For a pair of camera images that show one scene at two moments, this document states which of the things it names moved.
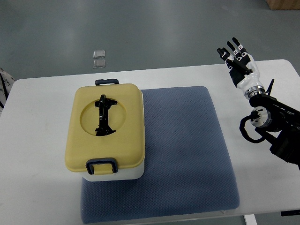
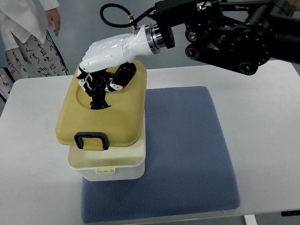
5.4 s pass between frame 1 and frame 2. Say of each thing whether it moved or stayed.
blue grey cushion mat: stayed
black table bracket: stayed
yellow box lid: moved
